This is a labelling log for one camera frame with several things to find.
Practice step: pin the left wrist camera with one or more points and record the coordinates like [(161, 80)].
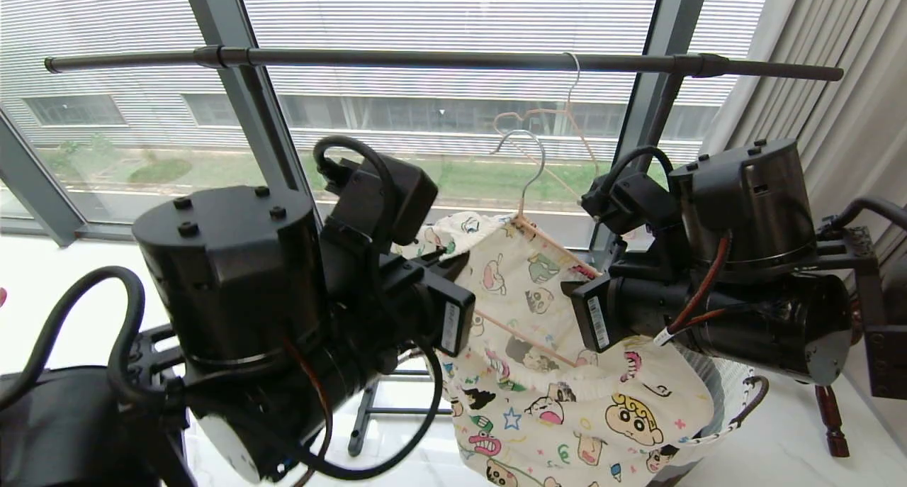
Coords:
[(397, 189)]

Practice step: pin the pink clothes hanger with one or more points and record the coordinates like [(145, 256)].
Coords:
[(560, 249), (571, 83)]

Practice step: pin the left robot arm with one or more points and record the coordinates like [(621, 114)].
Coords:
[(227, 274)]

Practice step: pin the window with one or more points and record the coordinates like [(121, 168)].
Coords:
[(439, 19)]

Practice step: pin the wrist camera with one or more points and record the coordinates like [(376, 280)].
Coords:
[(638, 203), (397, 189)]

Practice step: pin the white laundry basket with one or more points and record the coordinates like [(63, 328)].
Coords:
[(726, 381)]

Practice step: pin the black clothes rack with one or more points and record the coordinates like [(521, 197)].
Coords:
[(425, 58)]

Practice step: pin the cream printed shorts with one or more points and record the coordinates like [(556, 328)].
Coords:
[(538, 416)]

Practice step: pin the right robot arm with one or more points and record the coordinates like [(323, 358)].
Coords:
[(751, 203)]

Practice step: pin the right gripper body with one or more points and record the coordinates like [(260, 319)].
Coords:
[(765, 324)]

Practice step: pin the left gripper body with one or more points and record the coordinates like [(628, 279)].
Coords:
[(446, 317)]

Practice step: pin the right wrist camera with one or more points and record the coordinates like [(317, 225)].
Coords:
[(638, 203)]

